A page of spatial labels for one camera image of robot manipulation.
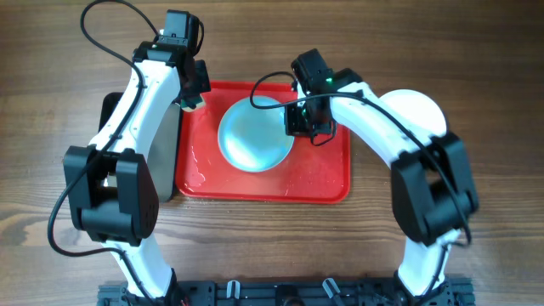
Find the black metal tray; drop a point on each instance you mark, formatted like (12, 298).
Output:
(166, 153)

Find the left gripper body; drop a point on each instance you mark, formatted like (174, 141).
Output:
(201, 83)

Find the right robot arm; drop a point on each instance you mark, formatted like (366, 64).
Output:
(432, 188)

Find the red plastic tray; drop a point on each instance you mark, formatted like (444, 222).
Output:
(311, 174)

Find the light blue plate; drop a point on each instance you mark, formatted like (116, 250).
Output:
(252, 136)

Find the white plate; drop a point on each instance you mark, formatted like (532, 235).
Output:
(417, 108)

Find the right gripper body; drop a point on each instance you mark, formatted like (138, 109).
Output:
(303, 121)

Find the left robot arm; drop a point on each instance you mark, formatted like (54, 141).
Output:
(109, 186)

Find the green yellow sponge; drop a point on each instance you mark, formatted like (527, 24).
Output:
(193, 103)

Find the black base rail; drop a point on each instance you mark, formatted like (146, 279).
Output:
(363, 292)

